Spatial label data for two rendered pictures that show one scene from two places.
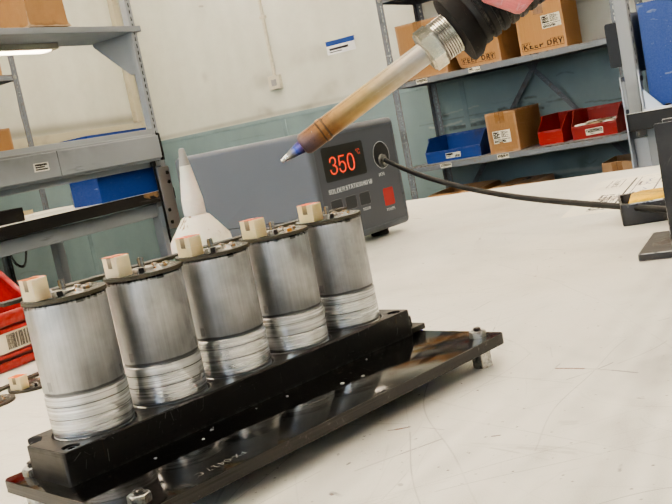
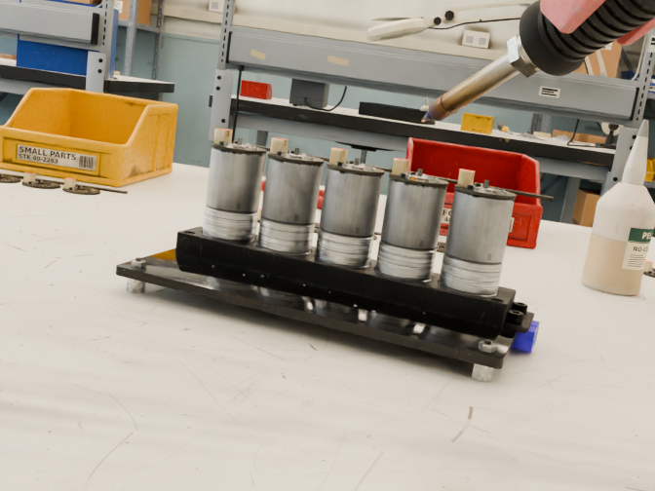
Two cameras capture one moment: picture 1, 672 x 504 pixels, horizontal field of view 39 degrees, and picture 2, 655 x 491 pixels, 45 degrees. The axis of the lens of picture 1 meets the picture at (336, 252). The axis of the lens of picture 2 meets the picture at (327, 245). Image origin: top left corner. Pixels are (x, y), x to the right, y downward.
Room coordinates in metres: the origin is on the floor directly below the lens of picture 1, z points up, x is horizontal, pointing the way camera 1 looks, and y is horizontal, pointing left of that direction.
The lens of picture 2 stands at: (0.15, -0.25, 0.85)
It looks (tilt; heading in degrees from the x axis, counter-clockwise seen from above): 12 degrees down; 62
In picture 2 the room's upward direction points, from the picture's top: 8 degrees clockwise
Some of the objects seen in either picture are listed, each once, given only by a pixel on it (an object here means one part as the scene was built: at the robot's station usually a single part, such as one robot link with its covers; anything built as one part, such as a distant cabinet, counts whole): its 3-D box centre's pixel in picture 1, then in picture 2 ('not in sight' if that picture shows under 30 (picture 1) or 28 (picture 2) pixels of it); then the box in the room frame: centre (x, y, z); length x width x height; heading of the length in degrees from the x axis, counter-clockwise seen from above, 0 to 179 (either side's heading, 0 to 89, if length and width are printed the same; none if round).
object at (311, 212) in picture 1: (311, 212); (468, 178); (0.35, 0.01, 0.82); 0.01 x 0.01 x 0.01; 44
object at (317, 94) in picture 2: not in sight; (309, 93); (1.32, 2.25, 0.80); 0.15 x 0.12 x 0.10; 58
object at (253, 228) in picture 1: (255, 228); (402, 168); (0.33, 0.03, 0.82); 0.01 x 0.01 x 0.01; 44
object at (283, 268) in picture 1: (286, 299); (409, 235); (0.33, 0.02, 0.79); 0.02 x 0.02 x 0.05
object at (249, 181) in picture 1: (293, 193); not in sight; (0.80, 0.03, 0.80); 0.15 x 0.12 x 0.10; 50
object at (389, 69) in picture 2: not in sight; (425, 78); (1.56, 1.91, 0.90); 1.30 x 0.06 x 0.12; 146
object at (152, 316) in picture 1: (159, 344); (288, 210); (0.30, 0.06, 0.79); 0.02 x 0.02 x 0.05
